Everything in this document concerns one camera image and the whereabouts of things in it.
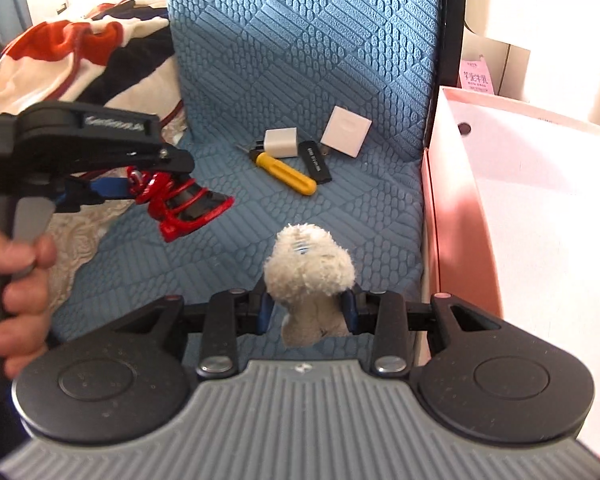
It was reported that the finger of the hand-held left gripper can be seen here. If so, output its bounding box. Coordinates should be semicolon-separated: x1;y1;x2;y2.
55;142;197;183
52;176;133;213

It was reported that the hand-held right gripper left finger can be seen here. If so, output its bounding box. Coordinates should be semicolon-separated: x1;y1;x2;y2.
112;287;275;378

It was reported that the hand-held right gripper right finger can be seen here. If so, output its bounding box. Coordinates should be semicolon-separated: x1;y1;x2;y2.
340;287;504;378

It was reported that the red and black toy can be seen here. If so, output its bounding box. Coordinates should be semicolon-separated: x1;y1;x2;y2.
127;165;235;244

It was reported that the white cloth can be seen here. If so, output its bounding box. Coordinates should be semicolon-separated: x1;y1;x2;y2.
262;222;357;348

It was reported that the white charger cube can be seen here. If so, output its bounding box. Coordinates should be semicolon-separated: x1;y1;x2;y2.
262;127;299;160

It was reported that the yellow handle screwdriver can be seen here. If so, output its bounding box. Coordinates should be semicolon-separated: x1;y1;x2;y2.
236;144;319;196

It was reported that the pink cardboard box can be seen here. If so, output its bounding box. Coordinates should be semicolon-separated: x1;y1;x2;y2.
420;86;600;461

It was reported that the person's left hand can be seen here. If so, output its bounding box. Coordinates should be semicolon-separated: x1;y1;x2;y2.
0;225;59;381

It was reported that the red white black printed blanket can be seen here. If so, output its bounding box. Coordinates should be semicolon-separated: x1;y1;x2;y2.
0;0;187;311

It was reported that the black flash drive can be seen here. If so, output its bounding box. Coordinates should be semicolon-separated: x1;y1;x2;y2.
298;140;334;185

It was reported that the blue textured mat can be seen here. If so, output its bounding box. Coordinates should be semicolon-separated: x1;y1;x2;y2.
50;0;443;361

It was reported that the small white square box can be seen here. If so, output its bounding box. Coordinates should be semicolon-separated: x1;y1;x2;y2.
320;105;373;159

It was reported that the pink milk carton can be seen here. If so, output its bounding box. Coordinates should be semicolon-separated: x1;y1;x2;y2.
457;57;493;94

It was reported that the brown cardboard carton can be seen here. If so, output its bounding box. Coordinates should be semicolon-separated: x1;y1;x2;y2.
460;27;531;99

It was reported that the black bed frame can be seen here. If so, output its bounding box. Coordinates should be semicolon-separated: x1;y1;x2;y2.
422;0;468;151

